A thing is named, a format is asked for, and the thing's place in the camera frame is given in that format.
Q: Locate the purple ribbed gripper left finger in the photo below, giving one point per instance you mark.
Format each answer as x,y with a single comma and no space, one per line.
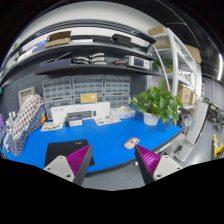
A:
73,167

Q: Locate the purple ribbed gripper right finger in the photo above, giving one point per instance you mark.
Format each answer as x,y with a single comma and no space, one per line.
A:
153,166

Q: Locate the black mouse pad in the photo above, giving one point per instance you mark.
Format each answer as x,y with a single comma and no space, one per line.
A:
63,148

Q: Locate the blue table mat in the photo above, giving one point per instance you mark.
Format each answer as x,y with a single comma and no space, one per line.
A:
107,141

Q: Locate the small black white box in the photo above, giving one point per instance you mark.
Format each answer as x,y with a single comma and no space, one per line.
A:
73,121

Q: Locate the colourful card centre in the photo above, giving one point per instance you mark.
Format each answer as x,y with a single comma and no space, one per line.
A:
106,121

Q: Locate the colourful card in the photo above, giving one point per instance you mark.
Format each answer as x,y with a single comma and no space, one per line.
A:
51,126
106,121

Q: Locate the colourful card left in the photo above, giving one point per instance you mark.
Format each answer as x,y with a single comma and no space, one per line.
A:
51,126

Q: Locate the long white keyboard box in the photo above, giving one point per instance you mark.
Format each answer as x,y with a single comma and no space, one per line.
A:
88,111

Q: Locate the white flat box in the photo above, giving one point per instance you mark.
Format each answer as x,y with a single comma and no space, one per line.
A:
122,112

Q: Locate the green potted plant white pot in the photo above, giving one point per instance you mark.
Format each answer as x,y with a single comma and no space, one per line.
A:
157,103

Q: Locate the yellow label card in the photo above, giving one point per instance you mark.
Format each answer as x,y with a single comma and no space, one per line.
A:
88,98

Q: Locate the patterned fabric bag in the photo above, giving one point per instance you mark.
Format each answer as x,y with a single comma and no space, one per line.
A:
29,118

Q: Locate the grey drawer organiser left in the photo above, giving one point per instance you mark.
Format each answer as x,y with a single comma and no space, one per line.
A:
56,92

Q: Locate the grey drawer organiser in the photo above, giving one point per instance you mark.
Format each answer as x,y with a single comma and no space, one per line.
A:
56,92
117,90
87,84

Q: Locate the cardboard box on rack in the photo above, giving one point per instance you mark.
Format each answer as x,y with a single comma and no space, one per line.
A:
185,95

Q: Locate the grey drawer organiser right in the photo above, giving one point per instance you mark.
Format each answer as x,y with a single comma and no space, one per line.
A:
117,90

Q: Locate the grey drawer organiser centre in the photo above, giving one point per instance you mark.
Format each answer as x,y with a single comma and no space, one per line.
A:
87,84

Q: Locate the beige framed board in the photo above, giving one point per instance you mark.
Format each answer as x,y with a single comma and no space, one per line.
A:
24,94

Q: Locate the white electronic instrument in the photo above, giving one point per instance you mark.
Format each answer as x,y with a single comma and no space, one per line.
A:
137,62

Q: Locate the white metal shelving rack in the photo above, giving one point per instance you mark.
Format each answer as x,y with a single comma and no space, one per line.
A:
184,58

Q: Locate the open cardboard box on shelf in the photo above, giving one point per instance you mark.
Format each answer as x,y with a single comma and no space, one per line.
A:
58,38

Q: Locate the black case on shelf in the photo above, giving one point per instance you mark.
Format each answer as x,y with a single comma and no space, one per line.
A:
121,39

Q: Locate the black wall shelf lower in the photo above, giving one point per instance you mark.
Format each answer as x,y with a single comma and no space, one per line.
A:
92,69

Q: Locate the black wall shelf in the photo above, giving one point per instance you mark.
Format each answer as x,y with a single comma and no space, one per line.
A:
79,49
92,69

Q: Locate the black wall shelf upper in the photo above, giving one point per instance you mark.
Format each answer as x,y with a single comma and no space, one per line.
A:
79,49

